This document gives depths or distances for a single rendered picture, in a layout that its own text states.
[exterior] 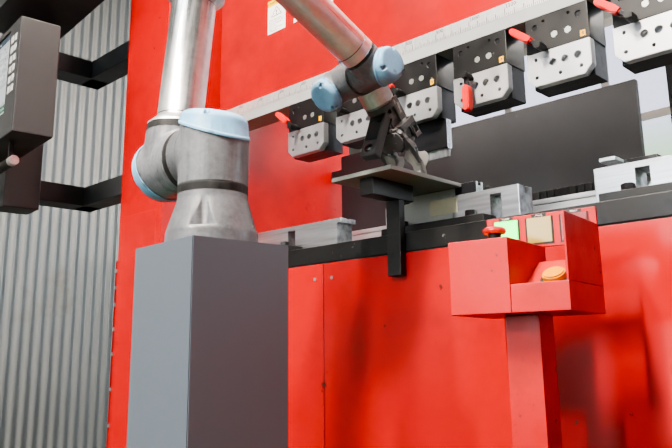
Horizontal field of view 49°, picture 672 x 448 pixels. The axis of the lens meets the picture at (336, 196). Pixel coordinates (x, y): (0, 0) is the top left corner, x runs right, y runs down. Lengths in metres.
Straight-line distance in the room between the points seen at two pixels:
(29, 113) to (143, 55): 0.47
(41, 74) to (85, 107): 1.99
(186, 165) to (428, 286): 0.68
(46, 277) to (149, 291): 2.93
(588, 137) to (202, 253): 1.40
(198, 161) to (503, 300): 0.53
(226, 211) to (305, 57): 1.14
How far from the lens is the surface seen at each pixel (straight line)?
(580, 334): 1.46
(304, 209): 2.69
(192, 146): 1.20
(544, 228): 1.33
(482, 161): 2.39
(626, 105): 2.21
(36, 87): 2.36
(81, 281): 4.17
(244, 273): 1.14
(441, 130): 1.86
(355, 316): 1.78
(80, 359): 4.16
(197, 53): 1.41
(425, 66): 1.90
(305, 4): 1.45
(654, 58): 1.63
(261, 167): 2.58
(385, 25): 2.04
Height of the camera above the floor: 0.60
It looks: 12 degrees up
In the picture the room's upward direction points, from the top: 1 degrees counter-clockwise
